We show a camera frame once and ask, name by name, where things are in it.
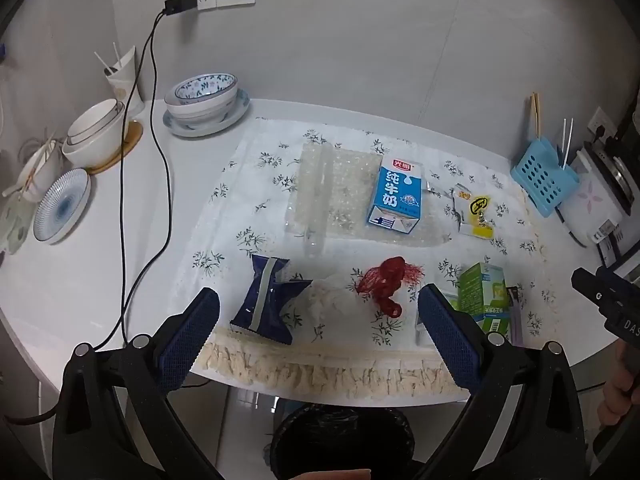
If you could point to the dark blue tissue packet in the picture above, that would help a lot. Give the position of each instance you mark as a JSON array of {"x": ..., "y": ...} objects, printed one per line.
[{"x": 265, "y": 305}]

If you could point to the green white box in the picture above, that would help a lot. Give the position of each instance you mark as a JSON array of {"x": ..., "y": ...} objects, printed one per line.
[{"x": 480, "y": 295}]

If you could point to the light blue utensil holder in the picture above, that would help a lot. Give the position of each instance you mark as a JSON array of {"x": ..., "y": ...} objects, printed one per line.
[{"x": 542, "y": 180}]

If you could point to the blue white milk carton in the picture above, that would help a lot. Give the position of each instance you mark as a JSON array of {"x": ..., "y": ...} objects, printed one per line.
[{"x": 395, "y": 195}]

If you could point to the white plastic straw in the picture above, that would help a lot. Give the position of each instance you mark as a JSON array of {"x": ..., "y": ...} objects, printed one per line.
[
  {"x": 103, "y": 61},
  {"x": 116, "y": 55},
  {"x": 564, "y": 142},
  {"x": 569, "y": 140}
]

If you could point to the wooden chopstick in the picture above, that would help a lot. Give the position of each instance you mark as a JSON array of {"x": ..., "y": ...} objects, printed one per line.
[
  {"x": 534, "y": 117},
  {"x": 538, "y": 115}
]

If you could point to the red mesh net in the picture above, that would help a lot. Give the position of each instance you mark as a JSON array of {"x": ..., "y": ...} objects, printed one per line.
[{"x": 385, "y": 282}]

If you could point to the floral tasselled tablecloth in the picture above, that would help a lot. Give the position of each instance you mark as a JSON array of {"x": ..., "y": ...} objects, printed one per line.
[{"x": 240, "y": 200}]

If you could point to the white bowl dark rim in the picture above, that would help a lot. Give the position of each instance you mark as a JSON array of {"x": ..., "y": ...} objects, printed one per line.
[
  {"x": 95, "y": 155},
  {"x": 97, "y": 122}
]

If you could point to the person's right hand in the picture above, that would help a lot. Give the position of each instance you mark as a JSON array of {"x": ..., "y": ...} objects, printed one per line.
[{"x": 617, "y": 400}]

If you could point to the white rice cooker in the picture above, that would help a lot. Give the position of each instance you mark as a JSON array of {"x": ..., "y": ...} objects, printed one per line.
[{"x": 590, "y": 200}]

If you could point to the small clear wrapper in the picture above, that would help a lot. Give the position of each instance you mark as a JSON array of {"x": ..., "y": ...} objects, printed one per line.
[{"x": 437, "y": 191}]

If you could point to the blue floral bowl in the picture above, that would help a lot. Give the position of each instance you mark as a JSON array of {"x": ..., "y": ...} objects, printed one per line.
[{"x": 207, "y": 87}]

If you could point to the black trash bin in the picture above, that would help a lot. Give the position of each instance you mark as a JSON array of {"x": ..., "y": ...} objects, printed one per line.
[{"x": 340, "y": 440}]

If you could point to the blue striped plate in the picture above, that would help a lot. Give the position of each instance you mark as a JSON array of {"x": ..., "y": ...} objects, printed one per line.
[{"x": 62, "y": 207}]

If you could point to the yellow snack packet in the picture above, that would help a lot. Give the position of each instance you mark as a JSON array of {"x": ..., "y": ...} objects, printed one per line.
[{"x": 477, "y": 210}]

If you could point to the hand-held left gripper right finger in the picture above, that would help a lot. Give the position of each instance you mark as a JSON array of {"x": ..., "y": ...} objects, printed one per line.
[{"x": 445, "y": 330}]

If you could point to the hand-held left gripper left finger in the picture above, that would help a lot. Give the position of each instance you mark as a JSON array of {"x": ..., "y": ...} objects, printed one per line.
[{"x": 190, "y": 340}]

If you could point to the plain white bowl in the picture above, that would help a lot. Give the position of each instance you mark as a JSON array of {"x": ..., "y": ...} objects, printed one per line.
[{"x": 202, "y": 111}]

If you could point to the wall socket with plug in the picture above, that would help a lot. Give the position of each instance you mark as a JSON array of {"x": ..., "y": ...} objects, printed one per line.
[{"x": 600, "y": 122}]

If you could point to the black metal rack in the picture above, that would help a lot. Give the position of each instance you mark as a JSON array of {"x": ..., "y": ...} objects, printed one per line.
[{"x": 614, "y": 252}]

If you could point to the white paper cup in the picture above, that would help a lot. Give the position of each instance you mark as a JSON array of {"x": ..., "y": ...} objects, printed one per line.
[{"x": 127, "y": 87}]

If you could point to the stacked white blue bowls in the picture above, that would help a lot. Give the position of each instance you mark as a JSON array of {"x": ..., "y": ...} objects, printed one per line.
[{"x": 200, "y": 129}]

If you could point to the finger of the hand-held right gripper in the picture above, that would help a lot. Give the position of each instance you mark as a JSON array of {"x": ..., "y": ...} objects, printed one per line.
[
  {"x": 617, "y": 280},
  {"x": 597, "y": 292}
]

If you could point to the black power adapter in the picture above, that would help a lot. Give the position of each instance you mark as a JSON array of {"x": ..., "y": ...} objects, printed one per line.
[{"x": 180, "y": 4}]

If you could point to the clear bubble wrap sheet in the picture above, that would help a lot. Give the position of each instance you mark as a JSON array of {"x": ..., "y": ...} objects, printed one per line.
[{"x": 345, "y": 185}]

